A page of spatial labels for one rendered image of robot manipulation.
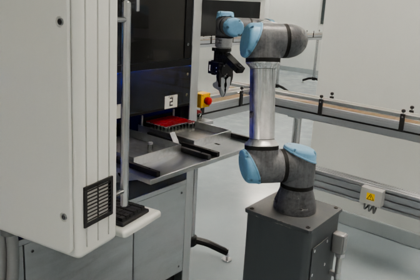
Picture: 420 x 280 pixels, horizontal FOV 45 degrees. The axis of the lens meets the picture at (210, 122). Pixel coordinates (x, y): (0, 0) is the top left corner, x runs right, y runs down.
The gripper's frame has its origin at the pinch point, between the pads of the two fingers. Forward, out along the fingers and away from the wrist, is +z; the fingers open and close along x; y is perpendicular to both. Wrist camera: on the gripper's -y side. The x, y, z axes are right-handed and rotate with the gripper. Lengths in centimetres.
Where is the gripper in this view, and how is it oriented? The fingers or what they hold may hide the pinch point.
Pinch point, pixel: (224, 94)
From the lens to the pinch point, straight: 221.5
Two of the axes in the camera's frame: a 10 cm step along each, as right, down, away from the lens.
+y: -7.1, -2.1, 6.7
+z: -0.5, 9.7, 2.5
